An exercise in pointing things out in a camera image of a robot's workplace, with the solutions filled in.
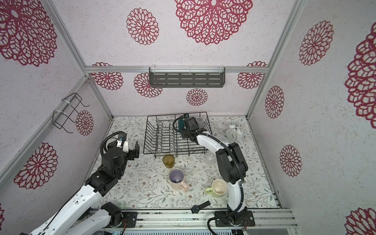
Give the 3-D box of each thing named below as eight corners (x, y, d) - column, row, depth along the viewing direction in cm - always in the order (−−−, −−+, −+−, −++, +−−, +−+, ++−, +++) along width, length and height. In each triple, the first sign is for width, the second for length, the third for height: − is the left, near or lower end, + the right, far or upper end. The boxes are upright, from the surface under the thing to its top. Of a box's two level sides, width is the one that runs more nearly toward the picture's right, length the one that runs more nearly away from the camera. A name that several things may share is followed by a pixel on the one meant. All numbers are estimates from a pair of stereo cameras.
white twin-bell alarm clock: (235, 144, 106) (240, 134, 96) (224, 137, 110) (228, 126, 100) (238, 141, 108) (243, 130, 98) (228, 133, 112) (232, 122, 102)
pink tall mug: (173, 197, 83) (171, 191, 74) (169, 178, 90) (167, 170, 81) (188, 193, 84) (188, 186, 75) (182, 174, 91) (182, 166, 83)
